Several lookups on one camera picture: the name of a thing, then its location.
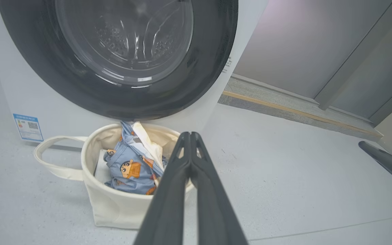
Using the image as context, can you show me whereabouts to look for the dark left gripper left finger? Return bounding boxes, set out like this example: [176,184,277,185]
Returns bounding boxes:
[133,132,192,245]

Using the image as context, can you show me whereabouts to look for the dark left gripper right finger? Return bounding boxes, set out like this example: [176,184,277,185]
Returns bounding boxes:
[189,132,249,245]

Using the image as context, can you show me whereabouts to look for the blue cartoon print garment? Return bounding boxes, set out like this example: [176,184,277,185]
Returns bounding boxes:
[103,136,164,195]

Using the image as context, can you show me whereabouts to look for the cream and blue garment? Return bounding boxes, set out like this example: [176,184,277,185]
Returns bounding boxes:
[119,121,166,170]

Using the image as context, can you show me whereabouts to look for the cream canvas laundry basket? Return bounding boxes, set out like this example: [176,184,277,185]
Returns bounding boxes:
[34,122,196,229]

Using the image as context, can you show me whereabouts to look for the white front-load washing machine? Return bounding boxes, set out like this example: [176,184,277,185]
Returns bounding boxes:
[0,0,270,143]

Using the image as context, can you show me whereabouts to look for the yellow wooden edge strip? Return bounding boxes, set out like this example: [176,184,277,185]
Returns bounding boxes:
[222,90,384,138]

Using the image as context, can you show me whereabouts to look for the printed warning text sticker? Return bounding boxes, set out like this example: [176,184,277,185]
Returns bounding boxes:
[223,55,234,74]

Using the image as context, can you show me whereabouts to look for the blue energy label sticker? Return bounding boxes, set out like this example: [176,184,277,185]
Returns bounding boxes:
[13,114,44,143]

